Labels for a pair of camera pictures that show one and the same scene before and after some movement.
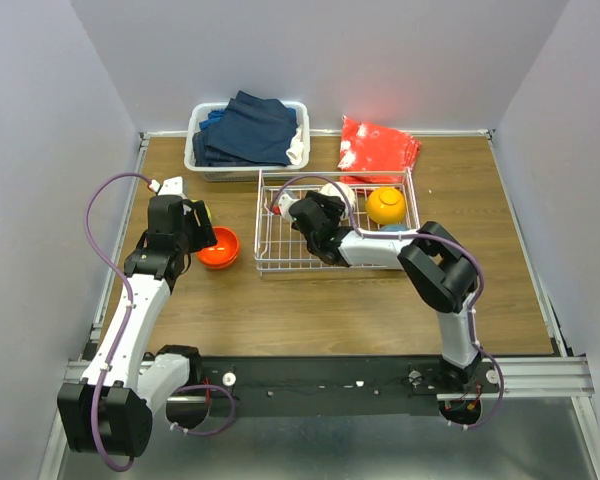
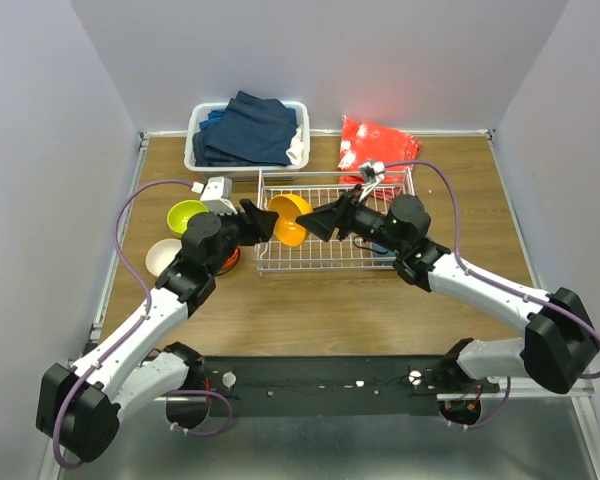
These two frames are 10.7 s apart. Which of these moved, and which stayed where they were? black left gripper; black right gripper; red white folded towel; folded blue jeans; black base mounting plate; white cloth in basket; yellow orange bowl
Moved: yellow orange bowl; black right gripper; black left gripper
Stayed: white cloth in basket; folded blue jeans; black base mounting plate; red white folded towel
